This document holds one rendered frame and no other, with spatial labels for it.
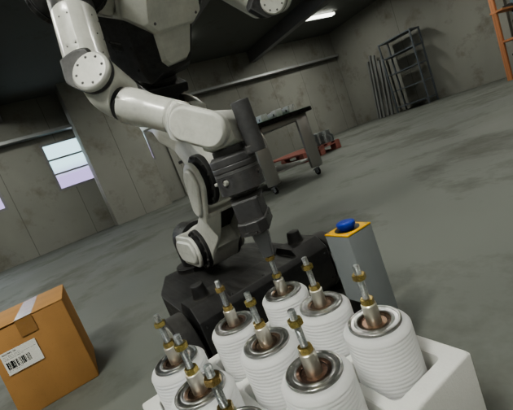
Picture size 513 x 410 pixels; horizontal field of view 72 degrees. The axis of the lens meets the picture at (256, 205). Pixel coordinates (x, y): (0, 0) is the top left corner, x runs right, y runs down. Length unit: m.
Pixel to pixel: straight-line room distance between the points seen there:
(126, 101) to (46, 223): 8.08
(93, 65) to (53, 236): 8.08
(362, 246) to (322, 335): 0.22
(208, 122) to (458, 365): 0.51
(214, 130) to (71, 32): 0.38
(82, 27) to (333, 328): 0.73
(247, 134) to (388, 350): 0.40
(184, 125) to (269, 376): 0.42
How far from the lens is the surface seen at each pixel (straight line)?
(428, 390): 0.54
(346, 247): 0.74
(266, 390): 0.58
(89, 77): 0.75
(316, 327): 0.61
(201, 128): 0.62
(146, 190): 8.34
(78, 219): 8.76
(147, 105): 0.71
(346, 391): 0.47
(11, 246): 8.81
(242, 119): 0.64
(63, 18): 0.88
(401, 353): 0.53
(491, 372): 0.84
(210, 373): 0.42
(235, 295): 0.98
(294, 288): 0.72
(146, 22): 1.00
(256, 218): 0.64
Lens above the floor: 0.54
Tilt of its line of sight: 9 degrees down
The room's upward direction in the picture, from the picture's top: 21 degrees counter-clockwise
